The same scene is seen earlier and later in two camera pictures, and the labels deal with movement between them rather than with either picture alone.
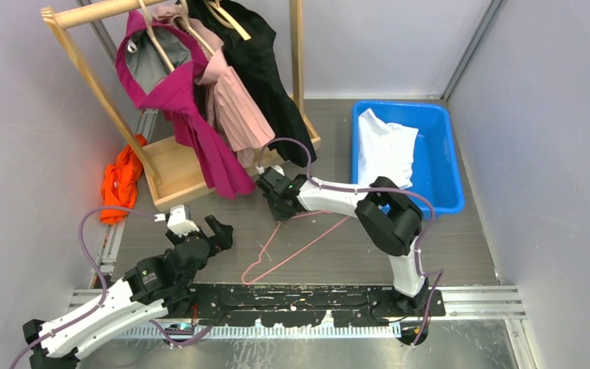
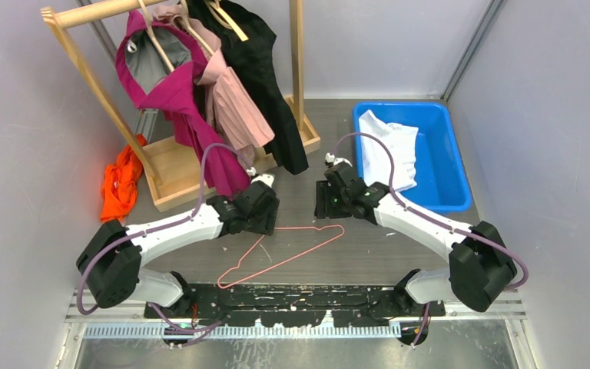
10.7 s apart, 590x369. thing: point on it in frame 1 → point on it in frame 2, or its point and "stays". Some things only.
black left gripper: x=223 y=241 → x=266 y=226
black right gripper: x=279 y=215 → x=323 y=209
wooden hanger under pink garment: x=184 y=18 stays
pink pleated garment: x=240 y=117 stays
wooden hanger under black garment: x=233 y=24 stays
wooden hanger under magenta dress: x=154 y=39 stays
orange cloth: x=119 y=183 stays
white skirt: x=385 y=151 stays
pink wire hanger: x=292 y=251 → x=284 y=261
